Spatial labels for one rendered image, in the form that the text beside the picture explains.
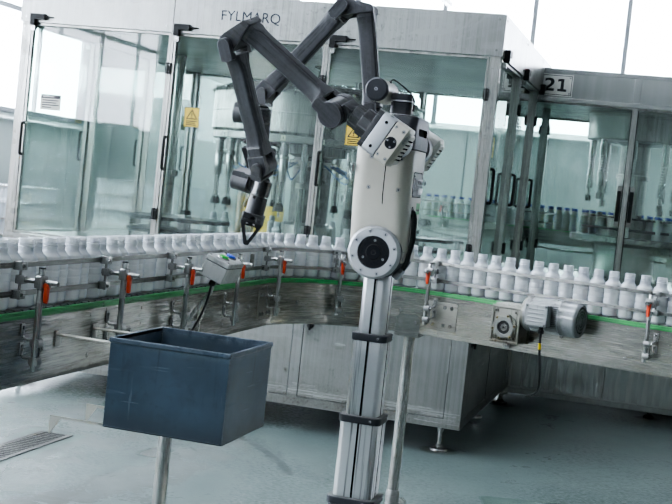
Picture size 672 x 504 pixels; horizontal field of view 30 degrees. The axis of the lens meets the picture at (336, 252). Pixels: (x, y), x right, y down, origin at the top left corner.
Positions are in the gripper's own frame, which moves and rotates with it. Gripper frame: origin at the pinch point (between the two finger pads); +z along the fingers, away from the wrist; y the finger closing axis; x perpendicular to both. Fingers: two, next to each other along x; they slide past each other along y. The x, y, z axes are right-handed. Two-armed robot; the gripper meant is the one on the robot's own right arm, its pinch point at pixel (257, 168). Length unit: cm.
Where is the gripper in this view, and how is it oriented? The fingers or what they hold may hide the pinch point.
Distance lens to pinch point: 414.7
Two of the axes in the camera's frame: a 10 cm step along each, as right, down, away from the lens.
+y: -9.6, -1.1, 2.6
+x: -2.7, 0.3, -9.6
